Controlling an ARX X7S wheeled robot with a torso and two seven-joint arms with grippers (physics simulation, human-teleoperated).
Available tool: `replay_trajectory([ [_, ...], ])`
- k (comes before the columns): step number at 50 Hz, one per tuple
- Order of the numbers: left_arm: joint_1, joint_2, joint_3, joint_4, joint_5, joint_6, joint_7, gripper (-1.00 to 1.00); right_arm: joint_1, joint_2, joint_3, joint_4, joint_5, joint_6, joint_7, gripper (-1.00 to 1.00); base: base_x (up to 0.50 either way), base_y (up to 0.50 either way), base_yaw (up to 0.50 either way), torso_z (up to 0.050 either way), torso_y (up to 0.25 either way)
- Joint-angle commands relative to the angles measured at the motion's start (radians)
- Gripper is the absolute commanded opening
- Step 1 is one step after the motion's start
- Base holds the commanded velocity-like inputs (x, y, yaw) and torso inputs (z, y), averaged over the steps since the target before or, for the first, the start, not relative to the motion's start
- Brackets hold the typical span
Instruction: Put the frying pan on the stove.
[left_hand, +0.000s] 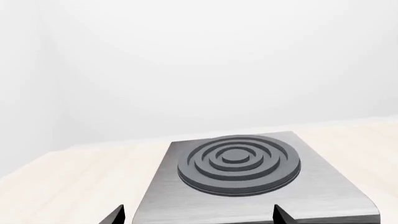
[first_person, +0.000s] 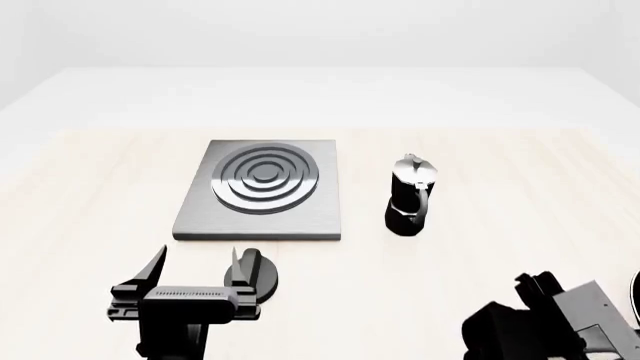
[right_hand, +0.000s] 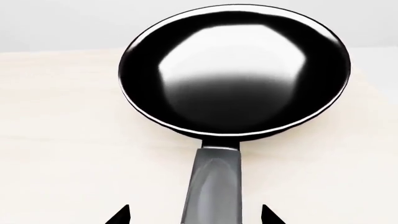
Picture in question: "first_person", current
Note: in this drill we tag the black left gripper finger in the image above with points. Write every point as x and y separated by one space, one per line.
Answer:
145 279
241 282

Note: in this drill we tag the black oval stove knob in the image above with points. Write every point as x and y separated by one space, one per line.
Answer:
265 275

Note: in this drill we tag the black frying pan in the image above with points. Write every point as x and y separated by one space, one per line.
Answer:
636 296

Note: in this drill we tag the grey stove plate with rings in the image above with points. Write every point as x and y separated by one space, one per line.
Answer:
310 210

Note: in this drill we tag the black moka pot silver lid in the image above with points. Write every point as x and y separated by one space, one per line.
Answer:
403 215

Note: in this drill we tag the grey left gripper camera box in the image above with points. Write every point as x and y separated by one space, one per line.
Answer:
187 305

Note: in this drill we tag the grey gripper camera box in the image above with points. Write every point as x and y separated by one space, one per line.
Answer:
595 315
187 305

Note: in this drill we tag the grey right gripper camera box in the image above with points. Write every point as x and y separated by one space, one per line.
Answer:
595 315

